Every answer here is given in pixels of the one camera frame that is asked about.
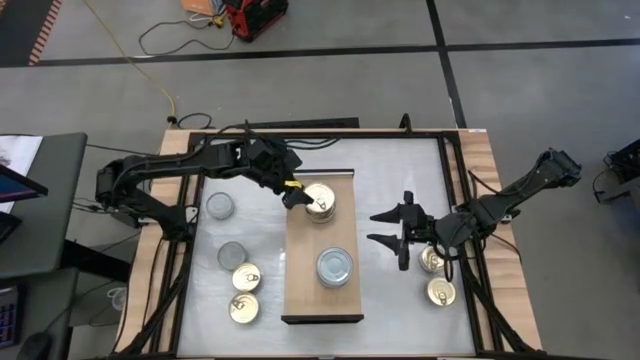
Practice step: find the gold-lid can blue label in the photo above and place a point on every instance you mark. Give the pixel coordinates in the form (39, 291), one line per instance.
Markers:
(322, 192)
(440, 291)
(244, 307)
(426, 260)
(246, 277)
(321, 221)

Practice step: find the small dark tablet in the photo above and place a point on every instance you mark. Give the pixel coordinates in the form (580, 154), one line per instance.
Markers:
(7, 227)

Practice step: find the white glossy table sheet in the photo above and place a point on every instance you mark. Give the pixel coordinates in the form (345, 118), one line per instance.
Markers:
(390, 165)

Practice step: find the clear plastic cup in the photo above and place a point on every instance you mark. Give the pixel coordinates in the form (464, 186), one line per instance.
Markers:
(117, 299)

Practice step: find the black flat panel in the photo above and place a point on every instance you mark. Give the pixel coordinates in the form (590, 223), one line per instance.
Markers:
(310, 123)

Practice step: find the orange box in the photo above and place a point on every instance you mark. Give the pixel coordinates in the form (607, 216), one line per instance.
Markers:
(197, 6)

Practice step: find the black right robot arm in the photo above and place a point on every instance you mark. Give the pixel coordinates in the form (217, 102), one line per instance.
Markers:
(525, 190)

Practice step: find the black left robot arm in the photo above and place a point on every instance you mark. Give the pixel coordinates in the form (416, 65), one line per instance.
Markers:
(175, 162)

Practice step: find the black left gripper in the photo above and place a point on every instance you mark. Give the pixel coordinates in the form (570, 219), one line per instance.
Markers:
(280, 167)

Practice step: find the red and black case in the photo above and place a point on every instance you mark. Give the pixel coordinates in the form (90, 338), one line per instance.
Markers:
(255, 20)

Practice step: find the grey desk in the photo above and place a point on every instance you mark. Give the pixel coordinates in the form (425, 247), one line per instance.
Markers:
(55, 225)

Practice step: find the black desk base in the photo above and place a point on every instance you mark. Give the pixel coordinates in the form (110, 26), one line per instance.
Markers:
(95, 260)

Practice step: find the black metal table frame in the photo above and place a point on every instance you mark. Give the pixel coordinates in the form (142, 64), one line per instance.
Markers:
(375, 135)

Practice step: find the white paper sheet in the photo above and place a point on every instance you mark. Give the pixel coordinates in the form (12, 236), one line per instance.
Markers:
(22, 150)

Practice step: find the yellow label tag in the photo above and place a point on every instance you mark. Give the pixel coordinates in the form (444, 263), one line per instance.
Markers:
(293, 184)

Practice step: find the black computer mouse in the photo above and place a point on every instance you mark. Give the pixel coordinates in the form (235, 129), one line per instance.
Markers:
(36, 346)

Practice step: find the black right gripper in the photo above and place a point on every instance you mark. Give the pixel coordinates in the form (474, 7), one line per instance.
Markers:
(417, 225)

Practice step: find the silver can green white label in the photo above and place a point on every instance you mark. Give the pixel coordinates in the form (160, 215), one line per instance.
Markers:
(220, 205)
(232, 256)
(334, 266)

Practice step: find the wooden shelf black legs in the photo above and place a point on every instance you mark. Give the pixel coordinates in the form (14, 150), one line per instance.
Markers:
(310, 295)

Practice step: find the black keyboard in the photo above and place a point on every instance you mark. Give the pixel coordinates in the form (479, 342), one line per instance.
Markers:
(7, 317)

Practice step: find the black mat orange striped edge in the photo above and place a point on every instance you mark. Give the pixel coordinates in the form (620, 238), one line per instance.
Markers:
(20, 30)

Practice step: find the black clamp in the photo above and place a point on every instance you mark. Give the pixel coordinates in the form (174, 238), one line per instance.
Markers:
(405, 122)

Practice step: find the blue screen monitor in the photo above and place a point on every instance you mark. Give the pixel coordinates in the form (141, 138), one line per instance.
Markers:
(17, 187)

